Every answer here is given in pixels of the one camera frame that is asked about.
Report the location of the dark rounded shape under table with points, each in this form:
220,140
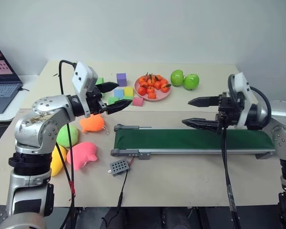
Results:
176,218

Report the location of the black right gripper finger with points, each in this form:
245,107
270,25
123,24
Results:
202,124
205,102

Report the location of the yellow foam cube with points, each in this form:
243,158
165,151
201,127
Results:
128,91

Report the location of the pink plush toy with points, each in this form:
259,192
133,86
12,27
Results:
82,153

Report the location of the yellow plush toy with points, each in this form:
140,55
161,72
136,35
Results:
57,162

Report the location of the pink plate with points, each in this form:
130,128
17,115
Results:
161,95

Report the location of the grey perforated controller box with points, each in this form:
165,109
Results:
118,167

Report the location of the pink foam cube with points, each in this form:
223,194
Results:
137,101

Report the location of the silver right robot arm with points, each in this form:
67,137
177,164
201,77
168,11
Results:
282,133

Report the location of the green apple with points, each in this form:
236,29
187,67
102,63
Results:
191,81
177,78

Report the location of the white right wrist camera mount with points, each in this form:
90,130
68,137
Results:
244,95

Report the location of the blue foam cube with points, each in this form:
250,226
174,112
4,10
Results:
118,93

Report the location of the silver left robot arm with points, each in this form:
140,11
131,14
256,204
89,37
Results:
33,128

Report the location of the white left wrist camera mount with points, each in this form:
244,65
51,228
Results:
82,76

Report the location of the orange mandarin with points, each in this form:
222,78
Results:
149,84
165,81
141,90
158,77
150,89
142,81
149,78
152,95
165,88
157,85

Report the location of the white side desk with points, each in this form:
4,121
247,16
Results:
26,82

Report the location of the green plush toy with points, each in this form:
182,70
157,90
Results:
68,136

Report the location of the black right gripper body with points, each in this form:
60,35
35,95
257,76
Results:
227,112

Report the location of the dark laptop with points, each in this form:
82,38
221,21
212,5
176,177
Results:
1,78

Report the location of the orange plush toy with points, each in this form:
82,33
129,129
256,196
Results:
93,122

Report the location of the green conveyor belt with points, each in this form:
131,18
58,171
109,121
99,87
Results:
181,138

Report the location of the purple foam cube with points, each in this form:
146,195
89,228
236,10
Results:
121,79

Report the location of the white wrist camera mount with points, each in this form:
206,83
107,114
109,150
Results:
82,76
244,95

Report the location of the green foam cube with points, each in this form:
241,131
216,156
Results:
99,81
128,97
113,100

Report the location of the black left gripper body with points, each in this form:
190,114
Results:
95,105

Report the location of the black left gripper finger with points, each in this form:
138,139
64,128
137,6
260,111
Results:
108,86
118,106

